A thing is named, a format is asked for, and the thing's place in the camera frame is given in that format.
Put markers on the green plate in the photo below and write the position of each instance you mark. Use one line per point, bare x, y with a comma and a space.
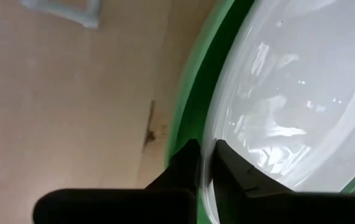
208, 77

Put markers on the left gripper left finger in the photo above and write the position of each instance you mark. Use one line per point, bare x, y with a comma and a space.
133, 205

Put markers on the white plate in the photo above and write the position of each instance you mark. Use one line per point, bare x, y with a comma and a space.
289, 93

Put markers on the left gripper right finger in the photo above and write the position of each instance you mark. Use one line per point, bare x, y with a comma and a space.
273, 208

